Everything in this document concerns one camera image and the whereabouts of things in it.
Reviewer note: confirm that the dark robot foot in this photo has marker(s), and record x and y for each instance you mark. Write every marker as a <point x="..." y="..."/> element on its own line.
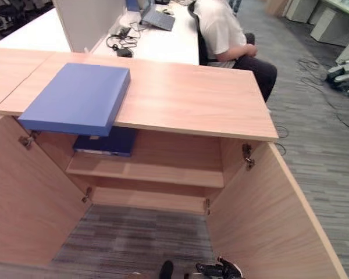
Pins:
<point x="166" y="271"/>

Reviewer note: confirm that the white office desk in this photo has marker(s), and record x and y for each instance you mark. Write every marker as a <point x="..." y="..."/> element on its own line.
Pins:
<point x="168" y="43"/>

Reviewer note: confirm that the black office chair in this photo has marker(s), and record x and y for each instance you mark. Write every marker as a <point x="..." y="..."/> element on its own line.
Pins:
<point x="203" y="48"/>

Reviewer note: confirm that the metal door hinge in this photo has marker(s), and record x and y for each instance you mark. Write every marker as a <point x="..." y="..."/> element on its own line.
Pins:
<point x="86" y="195"/>
<point x="27" y="141"/>
<point x="248" y="157"/>
<point x="207" y="205"/>

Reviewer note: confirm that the white pedestal cabinet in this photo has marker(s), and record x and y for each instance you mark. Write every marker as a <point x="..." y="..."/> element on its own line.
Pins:
<point x="331" y="26"/>

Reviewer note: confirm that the white desk beyond partition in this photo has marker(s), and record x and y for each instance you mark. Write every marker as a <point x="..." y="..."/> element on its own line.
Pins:
<point x="32" y="32"/>

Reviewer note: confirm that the wooden office cabinet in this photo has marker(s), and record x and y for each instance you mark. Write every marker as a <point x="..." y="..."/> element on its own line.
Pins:
<point x="192" y="98"/>

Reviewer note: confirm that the dark office chairs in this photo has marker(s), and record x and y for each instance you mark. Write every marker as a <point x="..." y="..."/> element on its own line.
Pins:
<point x="8" y="14"/>

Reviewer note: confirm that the wooden right cabinet door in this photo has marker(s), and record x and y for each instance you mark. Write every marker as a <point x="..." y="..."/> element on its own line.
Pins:
<point x="267" y="221"/>

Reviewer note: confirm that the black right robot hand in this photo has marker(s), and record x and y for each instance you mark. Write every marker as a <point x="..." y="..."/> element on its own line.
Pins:
<point x="224" y="270"/>

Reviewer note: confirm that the dark blue binder folder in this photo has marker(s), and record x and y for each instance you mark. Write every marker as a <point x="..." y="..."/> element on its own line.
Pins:
<point x="110" y="142"/>

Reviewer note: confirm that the grey laptop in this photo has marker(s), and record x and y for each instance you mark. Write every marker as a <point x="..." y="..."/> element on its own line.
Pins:
<point x="158" y="19"/>

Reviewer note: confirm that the grey robot on floor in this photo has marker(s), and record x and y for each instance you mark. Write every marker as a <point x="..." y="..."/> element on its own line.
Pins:
<point x="344" y="77"/>

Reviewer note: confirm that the adjoining wooden cabinet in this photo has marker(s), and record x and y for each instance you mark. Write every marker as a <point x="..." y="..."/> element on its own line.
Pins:
<point x="8" y="72"/>

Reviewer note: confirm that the black power adapter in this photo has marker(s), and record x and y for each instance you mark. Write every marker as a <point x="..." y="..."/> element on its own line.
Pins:
<point x="124" y="53"/>

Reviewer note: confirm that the black headset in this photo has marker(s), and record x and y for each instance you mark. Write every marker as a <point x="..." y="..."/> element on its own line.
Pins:
<point x="112" y="42"/>

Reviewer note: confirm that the person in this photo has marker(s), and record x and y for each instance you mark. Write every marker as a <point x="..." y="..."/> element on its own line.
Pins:
<point x="221" y="32"/>

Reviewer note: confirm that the wooden cabinet door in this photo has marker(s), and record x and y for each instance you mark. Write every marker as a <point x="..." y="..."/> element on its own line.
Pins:
<point x="267" y="221"/>
<point x="26" y="197"/>

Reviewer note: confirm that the blue file box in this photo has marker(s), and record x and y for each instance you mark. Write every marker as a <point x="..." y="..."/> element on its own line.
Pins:
<point x="132" y="4"/>

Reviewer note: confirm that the wooden cabinet shelf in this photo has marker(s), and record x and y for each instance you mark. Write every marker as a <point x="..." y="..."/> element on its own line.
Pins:
<point x="151" y="173"/>

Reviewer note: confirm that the wooden left cabinet door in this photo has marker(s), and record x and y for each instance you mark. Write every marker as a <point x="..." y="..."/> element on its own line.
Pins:
<point x="26" y="197"/>

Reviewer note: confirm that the blue box folder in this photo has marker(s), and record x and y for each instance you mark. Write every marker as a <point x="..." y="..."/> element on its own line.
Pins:
<point x="75" y="96"/>

